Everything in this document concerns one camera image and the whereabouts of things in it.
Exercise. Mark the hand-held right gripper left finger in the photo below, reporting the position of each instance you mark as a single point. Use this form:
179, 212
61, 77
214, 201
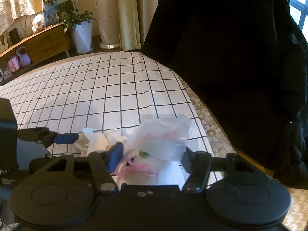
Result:
115, 157

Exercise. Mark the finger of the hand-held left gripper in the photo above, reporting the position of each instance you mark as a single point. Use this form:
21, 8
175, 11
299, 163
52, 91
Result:
66, 138

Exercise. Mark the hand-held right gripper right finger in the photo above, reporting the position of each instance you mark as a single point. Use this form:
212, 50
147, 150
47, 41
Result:
189, 161

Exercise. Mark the clear plastic bag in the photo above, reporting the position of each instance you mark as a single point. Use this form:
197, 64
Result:
158, 137

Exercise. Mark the cream crumpled cloth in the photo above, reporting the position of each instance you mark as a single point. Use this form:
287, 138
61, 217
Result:
101, 139

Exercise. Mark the white black checked tablecloth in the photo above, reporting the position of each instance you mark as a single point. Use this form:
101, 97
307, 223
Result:
96, 89

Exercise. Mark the pink toy case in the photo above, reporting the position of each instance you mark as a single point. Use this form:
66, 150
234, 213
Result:
13, 65

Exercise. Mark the wooden sideboard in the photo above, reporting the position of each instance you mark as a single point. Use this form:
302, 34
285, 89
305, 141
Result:
48, 43

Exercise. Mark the green plant in white planter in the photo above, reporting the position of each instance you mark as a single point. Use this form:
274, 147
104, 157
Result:
83, 38

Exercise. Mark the person in black jacket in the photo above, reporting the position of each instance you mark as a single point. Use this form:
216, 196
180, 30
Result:
228, 65

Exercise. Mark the black speaker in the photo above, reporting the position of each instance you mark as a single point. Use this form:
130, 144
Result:
14, 36

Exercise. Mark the white doll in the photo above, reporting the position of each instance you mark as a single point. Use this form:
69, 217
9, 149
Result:
38, 22

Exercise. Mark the blue printed box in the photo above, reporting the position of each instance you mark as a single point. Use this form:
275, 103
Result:
51, 14

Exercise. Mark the white standing air conditioner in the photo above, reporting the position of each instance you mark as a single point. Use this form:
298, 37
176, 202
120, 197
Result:
108, 12

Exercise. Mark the beige curtain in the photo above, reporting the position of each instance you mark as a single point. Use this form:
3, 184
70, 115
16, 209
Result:
134, 14

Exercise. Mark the cream hanging sheet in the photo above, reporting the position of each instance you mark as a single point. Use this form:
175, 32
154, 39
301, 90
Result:
16, 0

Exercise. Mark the glass window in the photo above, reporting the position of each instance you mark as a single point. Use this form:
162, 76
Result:
299, 7

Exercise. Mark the picture frame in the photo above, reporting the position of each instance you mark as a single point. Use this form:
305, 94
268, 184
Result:
2, 42

